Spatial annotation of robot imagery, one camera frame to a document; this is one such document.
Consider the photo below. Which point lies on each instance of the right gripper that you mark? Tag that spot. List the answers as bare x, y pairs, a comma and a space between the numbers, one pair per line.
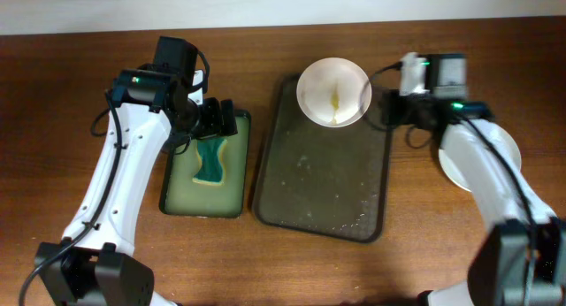
391, 101

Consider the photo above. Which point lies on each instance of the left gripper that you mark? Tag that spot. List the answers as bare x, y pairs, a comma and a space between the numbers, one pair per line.
215, 123

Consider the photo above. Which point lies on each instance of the green yellow sponge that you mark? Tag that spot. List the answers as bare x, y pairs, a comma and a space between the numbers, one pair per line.
212, 169

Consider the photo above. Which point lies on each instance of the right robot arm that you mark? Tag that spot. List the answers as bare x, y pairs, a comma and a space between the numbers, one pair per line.
522, 260

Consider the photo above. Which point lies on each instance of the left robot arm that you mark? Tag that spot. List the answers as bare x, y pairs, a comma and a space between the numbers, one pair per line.
161, 106

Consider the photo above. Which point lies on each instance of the pink-rimmed dirty plate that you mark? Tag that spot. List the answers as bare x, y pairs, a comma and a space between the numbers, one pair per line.
334, 92

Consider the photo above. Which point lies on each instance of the green soapy water tray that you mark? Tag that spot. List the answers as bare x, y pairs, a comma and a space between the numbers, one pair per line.
180, 196

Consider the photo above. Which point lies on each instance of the dark brown serving tray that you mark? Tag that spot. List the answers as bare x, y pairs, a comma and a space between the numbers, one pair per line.
327, 181

